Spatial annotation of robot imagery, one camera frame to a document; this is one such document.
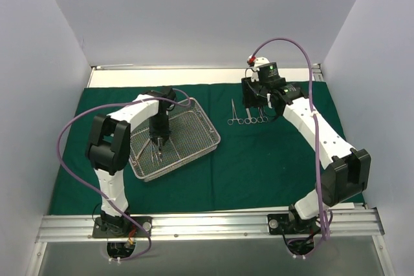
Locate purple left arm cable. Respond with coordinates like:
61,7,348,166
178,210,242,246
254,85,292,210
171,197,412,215
57,88,192,262

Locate steel wire mesh tray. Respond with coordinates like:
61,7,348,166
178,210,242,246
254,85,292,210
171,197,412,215
129,98,221,182

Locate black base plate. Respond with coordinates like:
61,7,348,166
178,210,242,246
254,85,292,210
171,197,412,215
92,216,153,239
267,213,321,235

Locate steel surgical forceps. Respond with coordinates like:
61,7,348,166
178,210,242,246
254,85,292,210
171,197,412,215
256,108,268,123

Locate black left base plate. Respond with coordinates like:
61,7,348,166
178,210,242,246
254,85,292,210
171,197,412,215
92,216,153,239

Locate steel tweezers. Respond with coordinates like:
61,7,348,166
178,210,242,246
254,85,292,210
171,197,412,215
134,138,151,160

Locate steel surgical scissors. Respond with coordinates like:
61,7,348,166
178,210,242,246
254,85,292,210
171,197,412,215
227,99,244,126

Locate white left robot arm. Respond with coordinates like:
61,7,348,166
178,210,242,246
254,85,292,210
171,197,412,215
85,87,177,237

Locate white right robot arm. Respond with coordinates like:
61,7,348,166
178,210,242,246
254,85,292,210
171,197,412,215
241,58,371,233

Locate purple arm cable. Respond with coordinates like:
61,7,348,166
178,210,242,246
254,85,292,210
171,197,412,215
247,37,333,257
57,88,192,262

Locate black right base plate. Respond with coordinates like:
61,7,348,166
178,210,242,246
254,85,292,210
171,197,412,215
267,213,321,235

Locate aluminium front frame rail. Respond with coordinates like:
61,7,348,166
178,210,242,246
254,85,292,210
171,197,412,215
36,207,385,243

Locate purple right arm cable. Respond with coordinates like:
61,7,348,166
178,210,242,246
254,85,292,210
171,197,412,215
247,37,333,257

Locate dark green surgical cloth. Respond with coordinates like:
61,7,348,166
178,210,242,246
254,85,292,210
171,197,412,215
48,81,368,216

